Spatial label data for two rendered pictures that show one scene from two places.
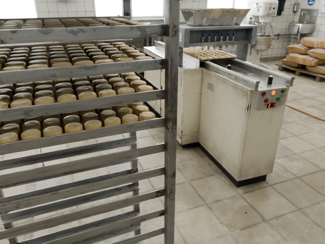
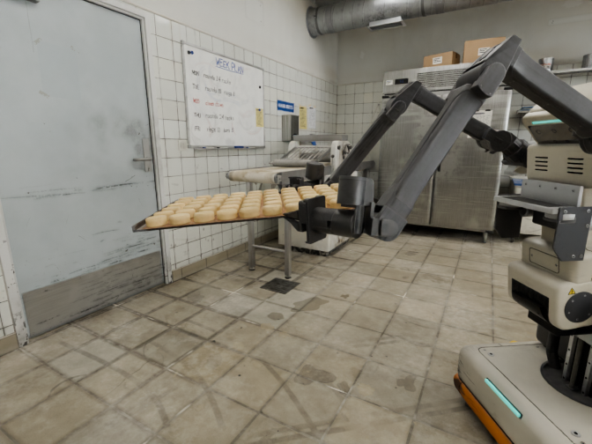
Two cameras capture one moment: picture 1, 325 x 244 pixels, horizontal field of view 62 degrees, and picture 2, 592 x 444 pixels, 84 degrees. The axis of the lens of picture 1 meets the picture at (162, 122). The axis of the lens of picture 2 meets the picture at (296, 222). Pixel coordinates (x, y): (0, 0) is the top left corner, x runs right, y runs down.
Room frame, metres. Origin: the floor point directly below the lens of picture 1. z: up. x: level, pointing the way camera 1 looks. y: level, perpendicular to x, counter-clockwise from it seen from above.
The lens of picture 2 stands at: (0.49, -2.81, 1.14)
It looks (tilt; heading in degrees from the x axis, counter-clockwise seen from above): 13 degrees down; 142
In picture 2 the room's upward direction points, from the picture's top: straight up
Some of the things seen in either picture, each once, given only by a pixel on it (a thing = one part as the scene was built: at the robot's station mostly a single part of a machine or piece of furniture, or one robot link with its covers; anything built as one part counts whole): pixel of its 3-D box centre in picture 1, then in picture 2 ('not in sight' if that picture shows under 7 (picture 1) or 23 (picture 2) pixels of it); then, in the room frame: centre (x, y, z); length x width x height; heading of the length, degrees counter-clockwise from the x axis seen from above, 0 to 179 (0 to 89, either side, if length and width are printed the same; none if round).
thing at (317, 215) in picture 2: not in sight; (323, 220); (-0.04, -2.31, 0.98); 0.07 x 0.07 x 0.10; 11
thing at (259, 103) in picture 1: (270, 97); not in sight; (1.79, -0.76, 0.77); 0.24 x 0.04 x 0.14; 110
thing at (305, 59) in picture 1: (306, 58); not in sight; (5.40, -2.86, 0.32); 0.72 x 0.42 x 0.17; 26
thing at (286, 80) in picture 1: (218, 55); not in sight; (2.76, -0.56, 0.87); 2.01 x 0.03 x 0.07; 20
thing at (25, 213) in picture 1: (75, 201); not in sight; (1.03, 0.42, 0.51); 0.64 x 0.03 x 0.03; 112
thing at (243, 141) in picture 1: (236, 119); not in sight; (2.13, -0.63, 0.45); 0.70 x 0.34 x 0.90; 20
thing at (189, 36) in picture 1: (212, 44); not in sight; (2.61, -0.47, 1.01); 0.72 x 0.33 x 0.34; 110
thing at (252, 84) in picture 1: (192, 57); not in sight; (2.67, -0.29, 0.87); 2.01 x 0.03 x 0.07; 20
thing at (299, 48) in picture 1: (306, 48); not in sight; (5.73, -2.98, 0.47); 0.72 x 0.42 x 0.17; 112
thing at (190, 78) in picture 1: (188, 90); not in sight; (3.06, -0.31, 0.42); 1.28 x 0.72 x 0.84; 20
